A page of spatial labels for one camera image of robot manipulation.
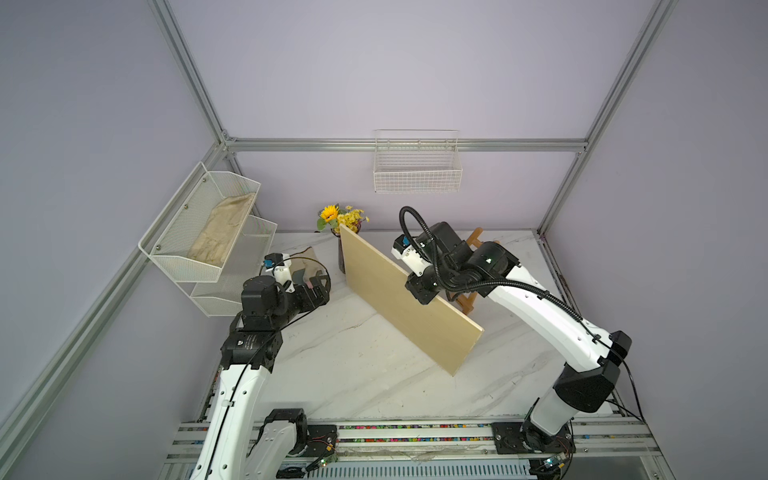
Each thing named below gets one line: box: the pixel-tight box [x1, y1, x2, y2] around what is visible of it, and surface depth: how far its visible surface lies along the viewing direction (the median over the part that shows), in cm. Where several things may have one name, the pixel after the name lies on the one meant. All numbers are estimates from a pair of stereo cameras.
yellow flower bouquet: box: [317, 204, 370, 233], surface depth 92 cm
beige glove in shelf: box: [188, 192, 256, 267], surface depth 82 cm
